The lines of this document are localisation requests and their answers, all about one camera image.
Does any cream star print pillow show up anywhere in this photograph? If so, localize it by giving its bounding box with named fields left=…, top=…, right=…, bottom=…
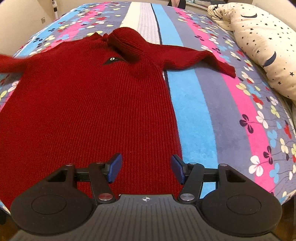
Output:
left=207, top=2, right=296, bottom=101

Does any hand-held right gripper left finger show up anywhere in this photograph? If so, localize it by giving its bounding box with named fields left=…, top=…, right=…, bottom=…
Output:
left=45, top=153, right=122, bottom=205

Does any red knit sweater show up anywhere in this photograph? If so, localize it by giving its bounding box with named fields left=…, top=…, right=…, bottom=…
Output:
left=0, top=27, right=236, bottom=209

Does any floral striped fleece blanket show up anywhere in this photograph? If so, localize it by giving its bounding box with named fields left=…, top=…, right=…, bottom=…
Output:
left=0, top=1, right=296, bottom=216

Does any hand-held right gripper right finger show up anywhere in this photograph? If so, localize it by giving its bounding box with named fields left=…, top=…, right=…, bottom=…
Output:
left=171, top=154, right=251, bottom=205

